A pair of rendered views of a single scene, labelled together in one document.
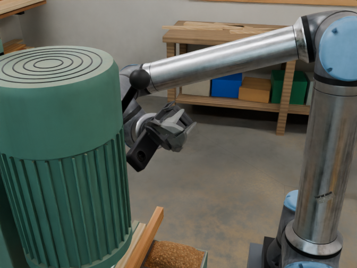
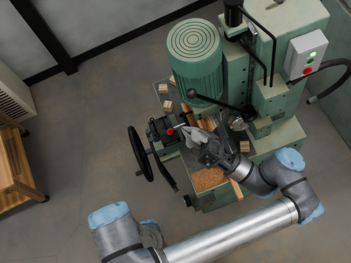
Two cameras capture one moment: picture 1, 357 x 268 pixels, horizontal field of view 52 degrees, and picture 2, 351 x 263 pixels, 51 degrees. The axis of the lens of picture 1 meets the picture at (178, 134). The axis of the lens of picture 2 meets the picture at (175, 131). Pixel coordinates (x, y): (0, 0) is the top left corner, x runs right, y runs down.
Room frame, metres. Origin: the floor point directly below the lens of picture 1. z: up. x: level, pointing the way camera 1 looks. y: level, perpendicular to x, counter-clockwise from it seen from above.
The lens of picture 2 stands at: (1.06, -0.19, 2.44)
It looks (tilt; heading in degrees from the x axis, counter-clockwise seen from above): 66 degrees down; 162
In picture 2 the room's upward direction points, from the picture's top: 20 degrees counter-clockwise
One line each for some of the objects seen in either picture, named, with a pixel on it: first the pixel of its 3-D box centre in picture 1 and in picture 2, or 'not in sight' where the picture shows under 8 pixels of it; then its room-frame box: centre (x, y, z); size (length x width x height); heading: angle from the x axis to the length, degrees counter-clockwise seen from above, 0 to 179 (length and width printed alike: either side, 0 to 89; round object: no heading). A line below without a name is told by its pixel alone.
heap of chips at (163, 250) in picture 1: (175, 253); (208, 176); (0.67, 0.01, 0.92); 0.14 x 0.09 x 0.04; 74
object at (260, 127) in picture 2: not in sight; (259, 123); (0.65, 0.30, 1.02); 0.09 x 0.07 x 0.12; 164
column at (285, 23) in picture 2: not in sight; (269, 66); (0.53, 0.45, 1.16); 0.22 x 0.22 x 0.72; 74
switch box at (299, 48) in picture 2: not in sight; (304, 56); (0.68, 0.43, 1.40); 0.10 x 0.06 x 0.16; 74
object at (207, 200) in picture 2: not in sight; (202, 199); (0.66, -0.04, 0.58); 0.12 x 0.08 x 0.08; 74
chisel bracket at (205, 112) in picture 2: not in sight; (208, 106); (0.46, 0.18, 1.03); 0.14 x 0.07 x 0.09; 74
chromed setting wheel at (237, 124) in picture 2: not in sight; (243, 121); (0.61, 0.26, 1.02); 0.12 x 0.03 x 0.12; 74
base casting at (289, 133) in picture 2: not in sight; (230, 123); (0.48, 0.28, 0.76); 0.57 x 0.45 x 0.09; 74
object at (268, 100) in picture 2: not in sight; (270, 96); (0.66, 0.33, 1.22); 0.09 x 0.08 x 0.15; 74
